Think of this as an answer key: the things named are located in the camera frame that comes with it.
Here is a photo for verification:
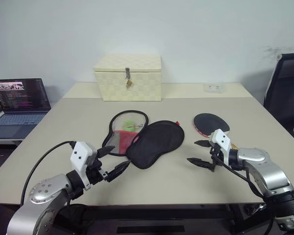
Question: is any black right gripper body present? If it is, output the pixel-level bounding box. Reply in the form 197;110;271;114
209;143;230;173

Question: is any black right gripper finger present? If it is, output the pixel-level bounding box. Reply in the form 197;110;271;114
186;157;216;171
194;140;213;148

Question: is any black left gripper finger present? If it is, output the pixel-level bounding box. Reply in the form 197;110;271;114
105;160;131;183
97;145;116;158

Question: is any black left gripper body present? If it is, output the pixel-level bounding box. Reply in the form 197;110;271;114
86;148;111;186

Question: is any black red table tennis paddle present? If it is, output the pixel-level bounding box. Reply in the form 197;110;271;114
193;113;240;150

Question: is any white power socket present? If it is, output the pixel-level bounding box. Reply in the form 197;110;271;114
203;83;226;94

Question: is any cream woven storage box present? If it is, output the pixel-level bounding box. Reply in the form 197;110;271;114
93;54;164;101

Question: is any black office chair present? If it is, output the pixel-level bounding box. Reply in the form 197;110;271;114
263;52;294;149

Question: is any dark side desk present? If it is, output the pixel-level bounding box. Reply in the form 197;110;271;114
0;138;27;147

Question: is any open laptop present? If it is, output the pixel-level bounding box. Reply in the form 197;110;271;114
0;78;51;140

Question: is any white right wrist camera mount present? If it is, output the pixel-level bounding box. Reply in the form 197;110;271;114
209;129;232;154

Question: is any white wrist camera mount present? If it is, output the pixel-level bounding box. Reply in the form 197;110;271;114
209;129;232;154
70;141;98;191

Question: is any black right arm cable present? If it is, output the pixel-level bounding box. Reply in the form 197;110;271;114
210;153;270;203

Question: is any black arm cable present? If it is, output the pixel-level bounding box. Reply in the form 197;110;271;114
210;153;270;203
21;140;76;205

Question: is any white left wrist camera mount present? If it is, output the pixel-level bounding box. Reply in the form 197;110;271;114
70;141;98;191

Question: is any black table frame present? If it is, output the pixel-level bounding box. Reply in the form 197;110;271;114
88;203;269;235

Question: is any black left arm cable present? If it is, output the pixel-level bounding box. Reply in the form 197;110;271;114
21;140;76;205

